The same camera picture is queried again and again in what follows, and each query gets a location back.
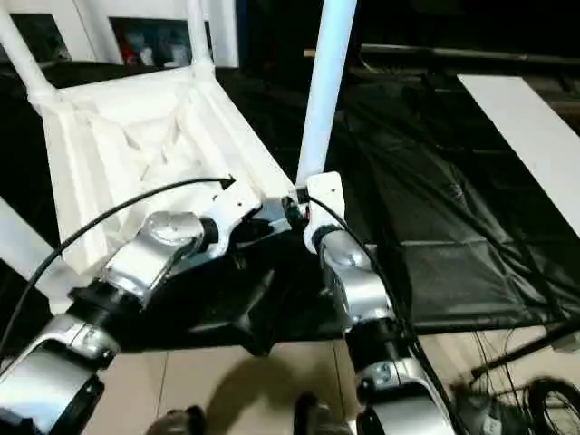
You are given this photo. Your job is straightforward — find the white plastic table top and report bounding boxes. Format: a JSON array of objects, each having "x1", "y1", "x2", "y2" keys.
[{"x1": 25, "y1": 62, "x2": 314, "y2": 314}]

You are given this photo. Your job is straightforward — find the black coiled floor cable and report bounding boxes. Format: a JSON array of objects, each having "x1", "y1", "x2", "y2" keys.
[{"x1": 527, "y1": 374, "x2": 580, "y2": 435}]

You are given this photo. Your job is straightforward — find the dark left robot foot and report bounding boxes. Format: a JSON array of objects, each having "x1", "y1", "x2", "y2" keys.
[{"x1": 148, "y1": 404, "x2": 206, "y2": 435}]

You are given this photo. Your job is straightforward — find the red bottle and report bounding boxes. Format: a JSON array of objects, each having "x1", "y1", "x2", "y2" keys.
[{"x1": 121, "y1": 37, "x2": 139, "y2": 66}]

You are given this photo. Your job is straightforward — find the black camera cable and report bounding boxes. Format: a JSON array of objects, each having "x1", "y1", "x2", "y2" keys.
[
  {"x1": 306, "y1": 193, "x2": 469, "y2": 435},
  {"x1": 0, "y1": 174, "x2": 237, "y2": 351}
]

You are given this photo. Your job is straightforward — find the white glass door cabinet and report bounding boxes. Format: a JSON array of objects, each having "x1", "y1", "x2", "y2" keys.
[{"x1": 0, "y1": 0, "x2": 242, "y2": 70}]

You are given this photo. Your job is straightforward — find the black right camera cable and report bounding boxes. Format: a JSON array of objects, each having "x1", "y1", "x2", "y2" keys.
[{"x1": 306, "y1": 193, "x2": 469, "y2": 435}]

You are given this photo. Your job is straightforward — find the white flat board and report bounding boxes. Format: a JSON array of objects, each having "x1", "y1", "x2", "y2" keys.
[{"x1": 455, "y1": 73, "x2": 580, "y2": 227}]

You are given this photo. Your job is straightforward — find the dark metal bar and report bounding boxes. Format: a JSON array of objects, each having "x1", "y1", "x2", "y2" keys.
[{"x1": 361, "y1": 43, "x2": 580, "y2": 68}]

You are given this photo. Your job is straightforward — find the black work mat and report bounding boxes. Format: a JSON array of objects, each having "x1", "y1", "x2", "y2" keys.
[{"x1": 0, "y1": 60, "x2": 580, "y2": 358}]

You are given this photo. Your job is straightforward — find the black left camera cable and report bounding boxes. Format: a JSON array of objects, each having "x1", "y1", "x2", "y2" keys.
[{"x1": 0, "y1": 174, "x2": 237, "y2": 351}]

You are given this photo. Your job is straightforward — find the coiled black cables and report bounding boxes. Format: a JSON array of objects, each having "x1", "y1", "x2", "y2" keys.
[{"x1": 469, "y1": 323, "x2": 573, "y2": 378}]

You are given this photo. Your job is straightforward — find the black device box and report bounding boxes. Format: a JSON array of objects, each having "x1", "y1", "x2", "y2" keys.
[{"x1": 451, "y1": 383, "x2": 527, "y2": 435}]

